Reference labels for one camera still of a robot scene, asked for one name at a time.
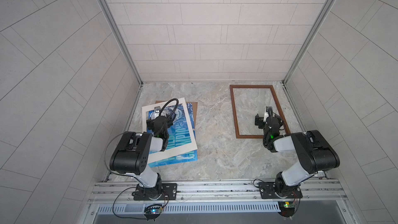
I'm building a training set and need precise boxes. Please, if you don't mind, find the brown wooden picture frame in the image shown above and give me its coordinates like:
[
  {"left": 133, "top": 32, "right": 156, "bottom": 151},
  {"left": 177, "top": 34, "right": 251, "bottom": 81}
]
[{"left": 230, "top": 85, "right": 286, "bottom": 140}]

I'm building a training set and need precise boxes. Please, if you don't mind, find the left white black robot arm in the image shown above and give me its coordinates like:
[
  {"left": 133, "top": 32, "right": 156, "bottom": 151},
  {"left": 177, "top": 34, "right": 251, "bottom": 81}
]
[{"left": 104, "top": 99, "right": 179, "bottom": 200}]

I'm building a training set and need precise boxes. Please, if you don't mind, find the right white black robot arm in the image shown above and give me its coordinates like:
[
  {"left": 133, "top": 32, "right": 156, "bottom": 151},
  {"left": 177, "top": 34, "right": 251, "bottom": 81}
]
[{"left": 255, "top": 107, "right": 340, "bottom": 198}]

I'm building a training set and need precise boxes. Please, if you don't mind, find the brown cardboard backing board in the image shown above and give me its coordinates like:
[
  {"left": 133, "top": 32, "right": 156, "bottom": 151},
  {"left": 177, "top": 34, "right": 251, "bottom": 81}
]
[{"left": 161, "top": 102, "right": 198, "bottom": 129}]

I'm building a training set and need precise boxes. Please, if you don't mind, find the right controller circuit board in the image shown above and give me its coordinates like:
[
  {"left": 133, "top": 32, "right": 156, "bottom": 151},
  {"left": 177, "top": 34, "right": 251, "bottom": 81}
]
[{"left": 278, "top": 201, "right": 296, "bottom": 218}]

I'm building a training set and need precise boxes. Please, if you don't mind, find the controller circuit board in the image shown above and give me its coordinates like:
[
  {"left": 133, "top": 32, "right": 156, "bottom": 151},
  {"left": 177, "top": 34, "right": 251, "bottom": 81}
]
[
  {"left": 278, "top": 201, "right": 296, "bottom": 218},
  {"left": 144, "top": 204, "right": 163, "bottom": 215}
]

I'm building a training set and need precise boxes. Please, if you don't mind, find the left controller circuit board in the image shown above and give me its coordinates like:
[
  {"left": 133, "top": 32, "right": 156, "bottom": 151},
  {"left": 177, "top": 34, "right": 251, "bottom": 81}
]
[{"left": 144, "top": 204, "right": 163, "bottom": 215}]

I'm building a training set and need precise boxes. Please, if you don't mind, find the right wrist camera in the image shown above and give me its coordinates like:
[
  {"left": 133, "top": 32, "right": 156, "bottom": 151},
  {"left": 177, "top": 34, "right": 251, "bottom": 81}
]
[{"left": 263, "top": 106, "right": 274, "bottom": 123}]

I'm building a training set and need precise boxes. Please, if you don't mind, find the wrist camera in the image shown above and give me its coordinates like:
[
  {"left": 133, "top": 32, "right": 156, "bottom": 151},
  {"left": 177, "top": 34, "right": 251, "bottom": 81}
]
[
  {"left": 263, "top": 106, "right": 274, "bottom": 123},
  {"left": 151, "top": 106, "right": 161, "bottom": 120}
]

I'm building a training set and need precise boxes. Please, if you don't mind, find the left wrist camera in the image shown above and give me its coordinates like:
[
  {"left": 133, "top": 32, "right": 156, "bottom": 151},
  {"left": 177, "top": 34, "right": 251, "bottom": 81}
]
[{"left": 151, "top": 106, "right": 161, "bottom": 120}]

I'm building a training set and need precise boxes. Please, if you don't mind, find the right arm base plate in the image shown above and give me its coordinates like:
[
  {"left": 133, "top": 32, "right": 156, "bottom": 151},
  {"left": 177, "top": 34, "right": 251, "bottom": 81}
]
[{"left": 258, "top": 182, "right": 303, "bottom": 200}]

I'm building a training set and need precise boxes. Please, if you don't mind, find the aluminium mounting rail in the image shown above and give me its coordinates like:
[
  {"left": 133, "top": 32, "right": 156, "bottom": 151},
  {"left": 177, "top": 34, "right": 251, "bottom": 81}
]
[{"left": 88, "top": 177, "right": 347, "bottom": 204}]

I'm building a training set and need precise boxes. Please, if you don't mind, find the left corner aluminium post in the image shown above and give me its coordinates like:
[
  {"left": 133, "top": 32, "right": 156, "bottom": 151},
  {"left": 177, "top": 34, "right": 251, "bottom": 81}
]
[{"left": 97, "top": 0, "right": 143, "bottom": 87}]

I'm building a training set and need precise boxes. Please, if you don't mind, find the corner aluminium post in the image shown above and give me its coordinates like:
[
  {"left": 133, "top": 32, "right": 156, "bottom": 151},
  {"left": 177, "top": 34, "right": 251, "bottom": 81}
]
[
  {"left": 97, "top": 0, "right": 143, "bottom": 87},
  {"left": 283, "top": 0, "right": 336, "bottom": 85}
]

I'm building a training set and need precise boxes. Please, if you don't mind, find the right corner aluminium post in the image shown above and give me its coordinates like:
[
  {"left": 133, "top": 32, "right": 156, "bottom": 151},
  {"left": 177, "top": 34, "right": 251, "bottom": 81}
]
[{"left": 283, "top": 0, "right": 336, "bottom": 85}]

